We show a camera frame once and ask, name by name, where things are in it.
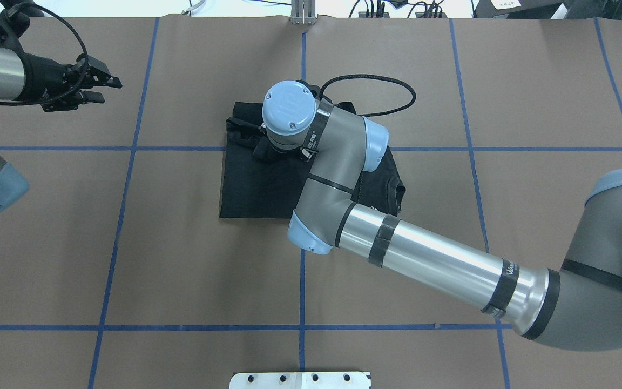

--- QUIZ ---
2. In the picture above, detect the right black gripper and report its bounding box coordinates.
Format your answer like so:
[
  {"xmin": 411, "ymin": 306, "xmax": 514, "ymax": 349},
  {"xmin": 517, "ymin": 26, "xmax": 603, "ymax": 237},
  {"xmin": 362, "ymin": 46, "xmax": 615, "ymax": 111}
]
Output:
[{"xmin": 252, "ymin": 138, "xmax": 303, "ymax": 164}]

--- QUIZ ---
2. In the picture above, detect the aluminium frame post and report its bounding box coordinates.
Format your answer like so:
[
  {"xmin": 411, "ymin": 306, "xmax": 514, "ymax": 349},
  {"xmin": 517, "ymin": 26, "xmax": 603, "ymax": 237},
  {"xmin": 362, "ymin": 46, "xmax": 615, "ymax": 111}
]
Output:
[{"xmin": 290, "ymin": 0, "xmax": 317, "ymax": 25}]

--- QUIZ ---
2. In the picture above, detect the black graphic t-shirt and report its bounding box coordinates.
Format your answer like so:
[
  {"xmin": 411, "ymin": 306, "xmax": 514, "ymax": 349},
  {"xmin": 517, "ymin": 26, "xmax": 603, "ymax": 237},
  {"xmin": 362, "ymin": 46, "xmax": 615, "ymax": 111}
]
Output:
[{"xmin": 218, "ymin": 102, "xmax": 407, "ymax": 219}]

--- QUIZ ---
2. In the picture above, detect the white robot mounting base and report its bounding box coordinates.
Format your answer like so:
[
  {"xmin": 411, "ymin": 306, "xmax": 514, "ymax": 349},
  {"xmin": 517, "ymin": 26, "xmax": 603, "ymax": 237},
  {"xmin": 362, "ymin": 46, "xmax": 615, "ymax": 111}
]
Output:
[{"xmin": 229, "ymin": 371, "xmax": 373, "ymax": 388}]

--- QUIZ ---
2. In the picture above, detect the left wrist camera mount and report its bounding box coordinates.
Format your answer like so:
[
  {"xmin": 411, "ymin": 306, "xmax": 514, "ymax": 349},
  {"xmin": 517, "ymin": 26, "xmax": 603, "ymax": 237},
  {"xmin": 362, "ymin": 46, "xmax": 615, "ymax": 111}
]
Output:
[{"xmin": 0, "ymin": 7, "xmax": 31, "ymax": 53}]

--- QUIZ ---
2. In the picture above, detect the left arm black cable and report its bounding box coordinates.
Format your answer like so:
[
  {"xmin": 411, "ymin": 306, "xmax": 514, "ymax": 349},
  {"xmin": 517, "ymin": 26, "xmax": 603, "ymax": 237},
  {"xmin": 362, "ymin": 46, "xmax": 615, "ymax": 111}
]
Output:
[{"xmin": 0, "ymin": 3, "xmax": 91, "ymax": 106}]

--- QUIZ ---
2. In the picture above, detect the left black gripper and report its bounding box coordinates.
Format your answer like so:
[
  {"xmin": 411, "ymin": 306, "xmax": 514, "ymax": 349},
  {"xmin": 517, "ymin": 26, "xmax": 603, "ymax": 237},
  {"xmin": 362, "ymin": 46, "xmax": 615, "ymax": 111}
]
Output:
[{"xmin": 22, "ymin": 53, "xmax": 123, "ymax": 112}]

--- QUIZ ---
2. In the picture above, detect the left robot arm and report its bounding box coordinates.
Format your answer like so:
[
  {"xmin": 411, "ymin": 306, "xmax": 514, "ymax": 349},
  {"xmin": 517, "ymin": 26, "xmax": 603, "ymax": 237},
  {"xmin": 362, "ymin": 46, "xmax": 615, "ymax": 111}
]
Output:
[{"xmin": 0, "ymin": 45, "xmax": 123, "ymax": 214}]

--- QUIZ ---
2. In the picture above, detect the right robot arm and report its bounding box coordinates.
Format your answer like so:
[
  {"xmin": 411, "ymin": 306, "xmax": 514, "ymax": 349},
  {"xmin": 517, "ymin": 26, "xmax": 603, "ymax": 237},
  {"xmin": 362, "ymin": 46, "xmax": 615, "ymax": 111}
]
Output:
[{"xmin": 262, "ymin": 81, "xmax": 622, "ymax": 352}]

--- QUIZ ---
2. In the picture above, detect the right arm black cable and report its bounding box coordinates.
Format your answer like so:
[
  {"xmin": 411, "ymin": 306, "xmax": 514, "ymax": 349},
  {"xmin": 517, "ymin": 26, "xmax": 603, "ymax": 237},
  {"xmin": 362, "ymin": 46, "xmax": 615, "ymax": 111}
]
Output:
[{"xmin": 319, "ymin": 74, "xmax": 417, "ymax": 118}]

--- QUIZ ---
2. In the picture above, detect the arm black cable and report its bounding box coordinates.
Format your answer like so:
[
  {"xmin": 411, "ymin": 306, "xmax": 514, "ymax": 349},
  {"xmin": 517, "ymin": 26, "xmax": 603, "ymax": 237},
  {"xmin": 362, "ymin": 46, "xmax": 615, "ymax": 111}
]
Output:
[
  {"xmin": 319, "ymin": 74, "xmax": 417, "ymax": 118},
  {"xmin": 0, "ymin": 3, "xmax": 91, "ymax": 106}
]

